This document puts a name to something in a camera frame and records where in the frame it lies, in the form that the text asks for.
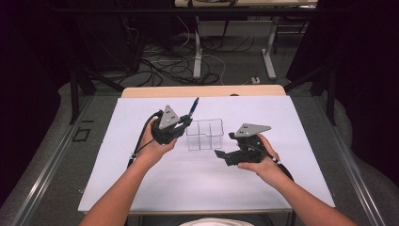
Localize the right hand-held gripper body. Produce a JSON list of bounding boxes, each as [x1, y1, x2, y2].
[[224, 122, 272, 166]]

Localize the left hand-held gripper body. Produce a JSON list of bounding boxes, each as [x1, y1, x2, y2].
[[152, 105, 186, 146]]

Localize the blue pen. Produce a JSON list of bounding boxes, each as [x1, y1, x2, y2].
[[187, 96, 200, 119]]

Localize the clear plastic organizer box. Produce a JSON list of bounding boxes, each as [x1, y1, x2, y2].
[[185, 118, 225, 152]]

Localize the person's right hand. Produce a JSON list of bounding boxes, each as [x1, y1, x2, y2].
[[237, 134, 285, 186]]

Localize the person's left hand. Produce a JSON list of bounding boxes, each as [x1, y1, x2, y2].
[[136, 121, 179, 169]]

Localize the wooden table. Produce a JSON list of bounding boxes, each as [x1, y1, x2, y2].
[[120, 84, 287, 99]]

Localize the white table mat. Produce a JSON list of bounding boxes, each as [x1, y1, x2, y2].
[[77, 95, 336, 215]]

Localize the person's white clothing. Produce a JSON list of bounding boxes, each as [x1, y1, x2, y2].
[[179, 218, 254, 226]]

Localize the white desk leg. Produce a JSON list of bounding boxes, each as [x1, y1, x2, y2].
[[192, 15, 203, 79], [261, 16, 280, 80]]

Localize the black metal stand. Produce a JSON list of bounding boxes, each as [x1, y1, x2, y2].
[[69, 64, 126, 125], [283, 64, 338, 126]]

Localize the left hand-held gripper cable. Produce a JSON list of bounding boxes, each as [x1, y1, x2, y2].
[[126, 110, 165, 170]]

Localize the hand-held gripper cable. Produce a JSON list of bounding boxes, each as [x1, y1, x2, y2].
[[256, 145, 295, 183], [126, 110, 165, 170]]

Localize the right hand-held gripper cable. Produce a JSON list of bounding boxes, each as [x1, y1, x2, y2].
[[256, 145, 295, 183]]

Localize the black floor cables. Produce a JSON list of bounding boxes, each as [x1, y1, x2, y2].
[[117, 34, 255, 88]]

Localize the white floor cable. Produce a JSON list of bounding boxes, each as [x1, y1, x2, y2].
[[175, 15, 228, 86]]

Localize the aluminium floor rail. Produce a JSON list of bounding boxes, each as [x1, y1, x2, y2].
[[314, 93, 388, 226], [10, 95, 93, 226]]

